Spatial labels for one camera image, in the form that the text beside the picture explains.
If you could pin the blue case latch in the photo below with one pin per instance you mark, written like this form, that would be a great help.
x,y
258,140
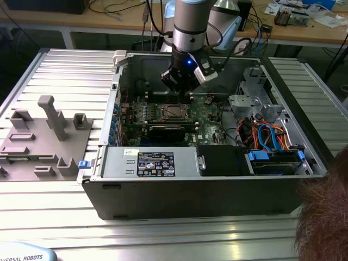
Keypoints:
x,y
83,164

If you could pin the copper coil part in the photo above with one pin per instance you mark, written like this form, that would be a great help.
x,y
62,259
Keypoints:
x,y
281,16

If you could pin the grey parts rack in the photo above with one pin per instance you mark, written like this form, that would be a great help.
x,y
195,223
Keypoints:
x,y
40,146

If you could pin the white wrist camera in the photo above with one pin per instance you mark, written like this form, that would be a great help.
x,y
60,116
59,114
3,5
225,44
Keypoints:
x,y
202,76

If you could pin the grey electronic module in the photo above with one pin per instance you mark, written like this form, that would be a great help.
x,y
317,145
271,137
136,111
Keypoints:
x,y
298,19

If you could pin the blue expansion slot brackets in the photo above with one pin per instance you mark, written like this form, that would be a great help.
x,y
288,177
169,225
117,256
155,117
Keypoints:
x,y
113,127

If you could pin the brown-haired person's head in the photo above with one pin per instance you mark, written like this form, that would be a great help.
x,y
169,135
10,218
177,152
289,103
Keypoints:
x,y
326,217

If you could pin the silver drive cage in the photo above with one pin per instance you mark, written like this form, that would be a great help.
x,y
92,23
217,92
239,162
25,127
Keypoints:
x,y
242,102

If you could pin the silver CPU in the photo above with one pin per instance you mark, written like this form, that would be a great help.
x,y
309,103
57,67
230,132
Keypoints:
x,y
174,110

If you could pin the CPU socket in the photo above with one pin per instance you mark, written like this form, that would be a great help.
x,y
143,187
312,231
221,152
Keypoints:
x,y
163,118

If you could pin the silver metal latch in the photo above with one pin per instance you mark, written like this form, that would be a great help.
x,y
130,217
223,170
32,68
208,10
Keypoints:
x,y
201,162

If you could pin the black PC case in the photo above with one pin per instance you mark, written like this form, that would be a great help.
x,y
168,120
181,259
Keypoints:
x,y
190,198

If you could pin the wooden desk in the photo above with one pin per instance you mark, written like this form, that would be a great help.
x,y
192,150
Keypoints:
x,y
108,20

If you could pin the black upright box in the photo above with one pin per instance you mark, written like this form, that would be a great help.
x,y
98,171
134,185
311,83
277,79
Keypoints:
x,y
246,13

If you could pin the black desktop computer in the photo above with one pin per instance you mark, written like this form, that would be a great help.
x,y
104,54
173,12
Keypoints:
x,y
46,5

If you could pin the blue cardboard box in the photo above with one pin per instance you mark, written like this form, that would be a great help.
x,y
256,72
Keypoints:
x,y
319,3

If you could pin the black graphics card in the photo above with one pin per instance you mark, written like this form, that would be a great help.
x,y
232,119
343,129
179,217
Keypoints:
x,y
166,134

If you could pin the coin cell battery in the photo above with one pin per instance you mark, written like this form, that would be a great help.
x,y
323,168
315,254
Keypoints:
x,y
208,101

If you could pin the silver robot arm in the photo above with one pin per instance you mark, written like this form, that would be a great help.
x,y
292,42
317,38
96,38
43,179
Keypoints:
x,y
190,27

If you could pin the black bay cover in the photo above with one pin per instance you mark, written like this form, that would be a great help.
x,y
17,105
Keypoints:
x,y
220,160

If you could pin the green motherboard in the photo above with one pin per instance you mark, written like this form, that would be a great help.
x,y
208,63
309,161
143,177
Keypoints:
x,y
206,119

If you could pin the grey power supply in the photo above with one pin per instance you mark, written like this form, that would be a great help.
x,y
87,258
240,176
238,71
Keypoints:
x,y
119,163

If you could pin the hard disk in blue carrier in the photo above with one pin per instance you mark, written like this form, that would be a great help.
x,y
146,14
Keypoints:
x,y
259,157

